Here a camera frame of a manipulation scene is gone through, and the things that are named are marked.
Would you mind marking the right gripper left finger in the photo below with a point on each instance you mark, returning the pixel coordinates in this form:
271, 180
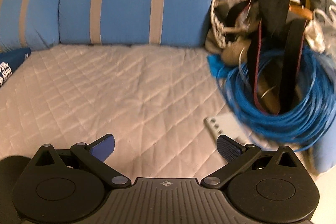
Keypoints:
93, 155

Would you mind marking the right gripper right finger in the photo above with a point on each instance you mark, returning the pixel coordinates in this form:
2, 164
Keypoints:
239, 158

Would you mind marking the dark blue sweatshirt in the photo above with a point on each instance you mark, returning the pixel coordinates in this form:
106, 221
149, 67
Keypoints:
11, 61

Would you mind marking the white power strip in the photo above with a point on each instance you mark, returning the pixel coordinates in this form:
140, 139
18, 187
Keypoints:
227, 124

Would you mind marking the bright blue small cloth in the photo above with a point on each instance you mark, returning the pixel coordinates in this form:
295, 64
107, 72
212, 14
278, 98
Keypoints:
217, 67

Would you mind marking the striped woven bag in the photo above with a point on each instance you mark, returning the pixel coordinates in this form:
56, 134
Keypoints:
228, 42

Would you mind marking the left blue striped pillow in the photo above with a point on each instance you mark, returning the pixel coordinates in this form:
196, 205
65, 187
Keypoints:
29, 23

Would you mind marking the blue striped pillow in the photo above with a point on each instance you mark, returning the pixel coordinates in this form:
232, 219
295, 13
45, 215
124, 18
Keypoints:
29, 23
180, 23

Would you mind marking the right blue striped pillow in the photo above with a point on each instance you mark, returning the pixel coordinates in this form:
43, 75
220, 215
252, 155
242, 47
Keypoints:
180, 23

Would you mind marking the black bag with red straps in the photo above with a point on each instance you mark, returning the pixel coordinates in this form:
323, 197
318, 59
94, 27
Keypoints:
274, 59

